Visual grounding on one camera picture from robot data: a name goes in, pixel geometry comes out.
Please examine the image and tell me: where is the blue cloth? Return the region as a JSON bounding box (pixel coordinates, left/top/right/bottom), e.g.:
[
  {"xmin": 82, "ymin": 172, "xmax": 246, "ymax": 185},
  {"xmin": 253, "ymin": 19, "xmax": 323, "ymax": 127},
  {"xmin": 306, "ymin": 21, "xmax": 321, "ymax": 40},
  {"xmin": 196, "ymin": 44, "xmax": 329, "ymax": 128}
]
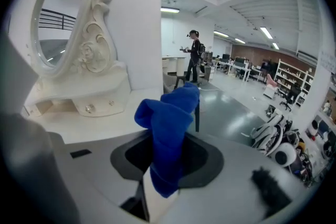
[{"xmin": 133, "ymin": 82, "xmax": 202, "ymax": 199}]

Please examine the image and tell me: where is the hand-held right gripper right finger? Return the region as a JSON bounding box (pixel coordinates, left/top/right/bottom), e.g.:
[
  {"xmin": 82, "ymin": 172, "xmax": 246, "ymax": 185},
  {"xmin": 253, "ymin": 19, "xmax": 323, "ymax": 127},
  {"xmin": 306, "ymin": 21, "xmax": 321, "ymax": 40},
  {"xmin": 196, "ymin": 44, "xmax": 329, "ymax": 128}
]
[{"xmin": 146, "ymin": 131, "xmax": 308, "ymax": 224}]

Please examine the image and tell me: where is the white ornate oval mirror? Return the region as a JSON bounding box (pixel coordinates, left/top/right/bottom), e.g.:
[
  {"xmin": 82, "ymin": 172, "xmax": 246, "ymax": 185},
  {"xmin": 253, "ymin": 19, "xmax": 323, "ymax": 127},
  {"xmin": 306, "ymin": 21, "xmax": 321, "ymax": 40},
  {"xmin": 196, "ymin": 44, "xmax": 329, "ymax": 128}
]
[{"xmin": 25, "ymin": 0, "xmax": 132, "ymax": 118}]

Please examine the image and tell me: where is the white storage rack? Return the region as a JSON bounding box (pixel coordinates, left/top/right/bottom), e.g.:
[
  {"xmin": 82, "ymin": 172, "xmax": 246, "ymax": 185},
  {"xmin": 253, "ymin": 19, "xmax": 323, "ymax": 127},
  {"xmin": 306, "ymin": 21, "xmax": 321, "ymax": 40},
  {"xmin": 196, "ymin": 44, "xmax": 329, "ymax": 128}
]
[{"xmin": 274, "ymin": 58, "xmax": 316, "ymax": 106}]

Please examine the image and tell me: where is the row of white office desks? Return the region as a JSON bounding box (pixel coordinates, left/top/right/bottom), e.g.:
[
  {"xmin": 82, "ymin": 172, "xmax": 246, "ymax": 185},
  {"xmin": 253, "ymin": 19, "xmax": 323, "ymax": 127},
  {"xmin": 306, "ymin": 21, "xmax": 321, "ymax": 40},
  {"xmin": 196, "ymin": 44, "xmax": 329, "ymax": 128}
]
[{"xmin": 212, "ymin": 54, "xmax": 264, "ymax": 82}]

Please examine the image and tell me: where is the pile of white black devices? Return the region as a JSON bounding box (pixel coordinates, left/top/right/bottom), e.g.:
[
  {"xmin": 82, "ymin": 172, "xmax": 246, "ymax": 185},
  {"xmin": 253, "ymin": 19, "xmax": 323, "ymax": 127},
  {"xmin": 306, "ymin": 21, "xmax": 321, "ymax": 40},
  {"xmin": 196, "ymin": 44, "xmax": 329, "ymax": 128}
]
[{"xmin": 249, "ymin": 105, "xmax": 316, "ymax": 185}]

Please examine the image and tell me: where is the black office chair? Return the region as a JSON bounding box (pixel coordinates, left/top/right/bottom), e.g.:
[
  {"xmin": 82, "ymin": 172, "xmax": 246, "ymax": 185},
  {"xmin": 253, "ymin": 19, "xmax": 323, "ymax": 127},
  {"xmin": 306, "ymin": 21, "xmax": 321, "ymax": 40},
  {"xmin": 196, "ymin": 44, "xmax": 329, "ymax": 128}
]
[{"xmin": 279, "ymin": 83, "xmax": 303, "ymax": 112}]

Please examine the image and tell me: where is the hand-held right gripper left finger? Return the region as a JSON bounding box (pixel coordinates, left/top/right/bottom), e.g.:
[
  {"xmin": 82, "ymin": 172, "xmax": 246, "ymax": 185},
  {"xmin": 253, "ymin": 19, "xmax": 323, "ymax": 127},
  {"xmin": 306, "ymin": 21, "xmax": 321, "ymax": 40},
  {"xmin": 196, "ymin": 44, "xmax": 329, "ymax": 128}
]
[{"xmin": 65, "ymin": 130, "xmax": 153, "ymax": 222}]

